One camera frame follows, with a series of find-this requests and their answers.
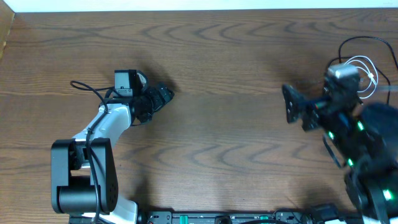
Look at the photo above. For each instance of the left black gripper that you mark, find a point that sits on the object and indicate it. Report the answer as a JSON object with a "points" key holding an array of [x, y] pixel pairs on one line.
{"points": [[159, 101]]}

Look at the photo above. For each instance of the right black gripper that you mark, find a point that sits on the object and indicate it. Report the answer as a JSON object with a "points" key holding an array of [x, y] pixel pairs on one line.
{"points": [[315, 108]]}

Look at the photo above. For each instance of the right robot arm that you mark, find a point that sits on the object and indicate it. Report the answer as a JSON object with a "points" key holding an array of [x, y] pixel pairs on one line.
{"points": [[366, 141]]}

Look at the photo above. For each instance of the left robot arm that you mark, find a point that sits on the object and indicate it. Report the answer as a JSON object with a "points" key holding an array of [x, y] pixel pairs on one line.
{"points": [[84, 182]]}

